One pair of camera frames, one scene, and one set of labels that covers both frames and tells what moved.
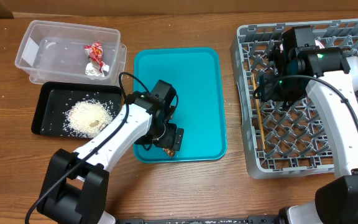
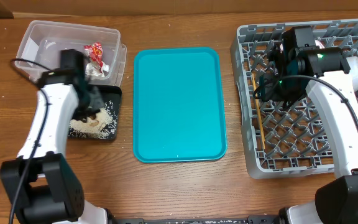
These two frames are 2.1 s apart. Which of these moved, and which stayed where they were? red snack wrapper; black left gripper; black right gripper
Moved: black left gripper
Stayed: black right gripper; red snack wrapper
